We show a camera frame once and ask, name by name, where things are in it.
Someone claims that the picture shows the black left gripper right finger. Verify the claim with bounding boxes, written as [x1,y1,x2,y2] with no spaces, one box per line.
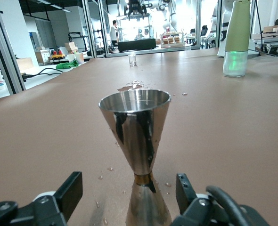
[171,173,271,226]

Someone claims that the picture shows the brown table mat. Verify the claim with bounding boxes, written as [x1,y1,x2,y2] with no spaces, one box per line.
[0,46,278,226]

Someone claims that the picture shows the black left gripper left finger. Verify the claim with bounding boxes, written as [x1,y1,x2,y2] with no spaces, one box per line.
[0,171,83,226]

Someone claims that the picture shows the green cloth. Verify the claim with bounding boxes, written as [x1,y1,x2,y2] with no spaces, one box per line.
[56,60,80,70]

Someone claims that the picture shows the black flat equipment box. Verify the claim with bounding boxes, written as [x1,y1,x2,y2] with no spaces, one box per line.
[117,38,156,53]

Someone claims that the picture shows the black adapter cable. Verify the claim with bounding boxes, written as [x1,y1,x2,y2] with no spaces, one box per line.
[21,67,64,82]

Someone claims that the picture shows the spilled liquid puddle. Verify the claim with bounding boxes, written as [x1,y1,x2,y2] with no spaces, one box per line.
[117,80,154,92]

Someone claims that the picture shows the cardboard box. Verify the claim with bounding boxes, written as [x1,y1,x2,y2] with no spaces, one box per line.
[64,42,79,54]

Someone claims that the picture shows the standing person in white shirt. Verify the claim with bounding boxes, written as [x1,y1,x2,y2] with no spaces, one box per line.
[110,20,119,47]

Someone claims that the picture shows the aluminium frame post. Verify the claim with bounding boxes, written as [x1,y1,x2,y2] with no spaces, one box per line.
[81,0,98,58]
[0,0,26,95]

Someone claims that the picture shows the black left wrist camera cable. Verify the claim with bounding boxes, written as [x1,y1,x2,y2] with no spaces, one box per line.
[206,185,256,226]

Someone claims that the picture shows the green sleeved glass bottle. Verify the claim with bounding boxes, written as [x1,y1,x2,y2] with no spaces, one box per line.
[222,0,251,78]

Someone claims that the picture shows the bread display shelf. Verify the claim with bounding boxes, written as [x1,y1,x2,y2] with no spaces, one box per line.
[161,32,186,47]

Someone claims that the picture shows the steel double-cone jigger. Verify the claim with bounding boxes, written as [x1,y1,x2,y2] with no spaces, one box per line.
[98,88,172,226]

